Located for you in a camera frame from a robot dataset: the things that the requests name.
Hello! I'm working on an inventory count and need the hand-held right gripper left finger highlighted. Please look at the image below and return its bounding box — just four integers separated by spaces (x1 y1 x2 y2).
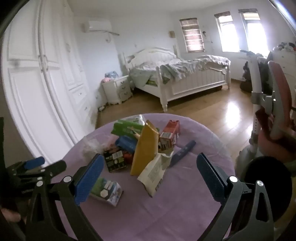
24 153 105 241

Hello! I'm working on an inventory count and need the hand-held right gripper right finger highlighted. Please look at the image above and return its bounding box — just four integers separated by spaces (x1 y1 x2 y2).
196 152 276 241

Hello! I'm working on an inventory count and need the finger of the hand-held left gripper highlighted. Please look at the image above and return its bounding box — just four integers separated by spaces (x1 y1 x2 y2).
17 159 67 184
6 156 46 174

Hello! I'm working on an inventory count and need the white labelled packet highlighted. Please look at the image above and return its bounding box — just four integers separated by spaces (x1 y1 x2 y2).
137 148 176 198

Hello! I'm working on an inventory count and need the black trash bin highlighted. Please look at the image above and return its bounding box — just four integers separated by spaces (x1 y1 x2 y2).
240 156 293 223

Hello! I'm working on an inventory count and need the person's left hand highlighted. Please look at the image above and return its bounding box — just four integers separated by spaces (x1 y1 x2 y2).
0 208 22 221

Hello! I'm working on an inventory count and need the white and green carton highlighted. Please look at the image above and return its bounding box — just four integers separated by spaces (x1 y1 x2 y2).
89 177 123 207

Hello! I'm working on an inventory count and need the dark green box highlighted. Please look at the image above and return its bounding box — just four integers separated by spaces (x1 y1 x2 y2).
103 148 128 173

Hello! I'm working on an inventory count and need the clear plastic bag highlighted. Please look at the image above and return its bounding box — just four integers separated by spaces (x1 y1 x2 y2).
82 136 116 158

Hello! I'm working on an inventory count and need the purple tablecloth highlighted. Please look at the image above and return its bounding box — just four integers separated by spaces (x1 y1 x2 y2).
54 113 237 241

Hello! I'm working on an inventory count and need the blue packet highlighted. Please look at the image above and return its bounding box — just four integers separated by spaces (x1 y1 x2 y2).
115 135 140 154

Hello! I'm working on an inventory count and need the red carton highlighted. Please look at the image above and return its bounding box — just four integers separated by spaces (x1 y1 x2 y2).
159 120 181 151

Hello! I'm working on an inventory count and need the yellow paper bag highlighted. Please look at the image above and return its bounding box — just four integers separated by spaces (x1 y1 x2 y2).
130 120 161 177

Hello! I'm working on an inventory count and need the green packet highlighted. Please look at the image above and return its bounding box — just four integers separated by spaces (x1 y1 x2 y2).
111 119 144 138

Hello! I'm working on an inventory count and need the green printed plastic wrapper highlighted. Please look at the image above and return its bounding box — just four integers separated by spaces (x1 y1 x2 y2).
120 114 147 126

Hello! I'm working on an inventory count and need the white wardrobe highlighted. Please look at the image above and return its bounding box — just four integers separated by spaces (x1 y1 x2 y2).
2 0 97 164

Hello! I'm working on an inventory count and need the white nightstand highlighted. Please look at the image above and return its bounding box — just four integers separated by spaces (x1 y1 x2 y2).
102 75 134 105

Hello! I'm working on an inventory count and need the white bed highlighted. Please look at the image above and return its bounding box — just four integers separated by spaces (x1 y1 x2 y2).
122 47 232 113

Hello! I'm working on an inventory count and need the dark bag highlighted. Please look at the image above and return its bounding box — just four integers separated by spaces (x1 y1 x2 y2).
240 62 255 93

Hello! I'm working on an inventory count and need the pink desk chair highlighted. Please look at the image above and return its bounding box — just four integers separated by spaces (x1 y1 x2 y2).
236 49 296 167

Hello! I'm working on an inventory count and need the grey crumpled blanket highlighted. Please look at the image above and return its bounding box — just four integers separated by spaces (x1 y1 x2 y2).
136 55 232 84

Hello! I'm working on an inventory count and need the white dresser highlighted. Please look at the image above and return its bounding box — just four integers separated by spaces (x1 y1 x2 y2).
272 42 296 78

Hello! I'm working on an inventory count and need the window with striped blind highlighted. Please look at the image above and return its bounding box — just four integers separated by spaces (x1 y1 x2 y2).
179 18 206 53

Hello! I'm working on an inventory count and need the bright narrow window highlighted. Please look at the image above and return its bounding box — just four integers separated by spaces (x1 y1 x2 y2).
214 11 241 53
238 9 270 54

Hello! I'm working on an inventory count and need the white air conditioner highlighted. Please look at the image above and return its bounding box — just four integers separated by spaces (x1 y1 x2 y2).
83 20 113 33

